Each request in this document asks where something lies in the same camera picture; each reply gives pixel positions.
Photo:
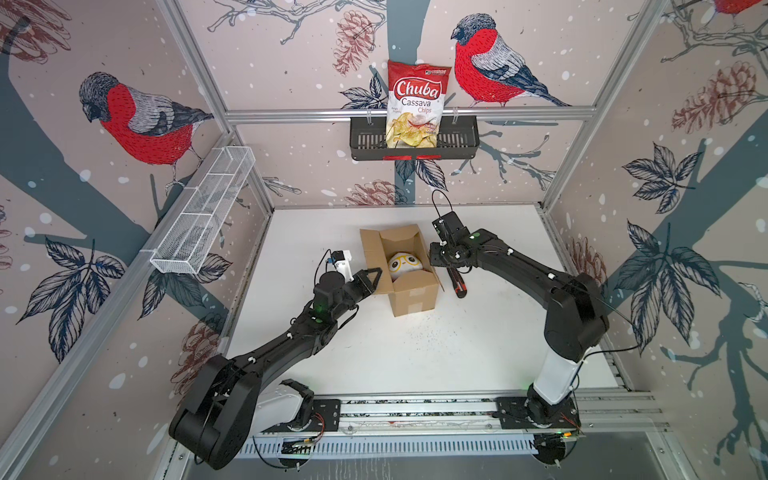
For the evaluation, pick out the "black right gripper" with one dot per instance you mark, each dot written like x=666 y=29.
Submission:
x=432 y=255

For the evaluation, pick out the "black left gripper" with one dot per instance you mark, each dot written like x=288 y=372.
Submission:
x=362 y=275

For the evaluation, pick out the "red black utility knife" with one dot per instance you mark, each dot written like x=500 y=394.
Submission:
x=458 y=282

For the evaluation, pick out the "brown cardboard express box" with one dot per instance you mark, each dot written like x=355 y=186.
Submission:
x=414 y=292

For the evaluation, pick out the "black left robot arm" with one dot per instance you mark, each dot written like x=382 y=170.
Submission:
x=214 y=418

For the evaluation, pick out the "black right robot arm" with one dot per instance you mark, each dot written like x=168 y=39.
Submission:
x=576 y=319

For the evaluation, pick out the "white plush doll with glasses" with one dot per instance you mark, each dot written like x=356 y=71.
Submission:
x=402 y=263

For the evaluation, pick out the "Chuba cassava chips bag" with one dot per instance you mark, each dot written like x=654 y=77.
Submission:
x=416 y=98

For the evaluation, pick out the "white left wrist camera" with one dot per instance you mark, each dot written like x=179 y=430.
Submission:
x=341 y=261

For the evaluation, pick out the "black wire wall basket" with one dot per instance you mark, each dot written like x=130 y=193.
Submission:
x=458 y=138

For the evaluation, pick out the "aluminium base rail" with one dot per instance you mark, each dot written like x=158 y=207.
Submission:
x=292 y=426

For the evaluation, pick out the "white mesh wall shelf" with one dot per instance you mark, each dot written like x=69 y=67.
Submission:
x=185 y=247

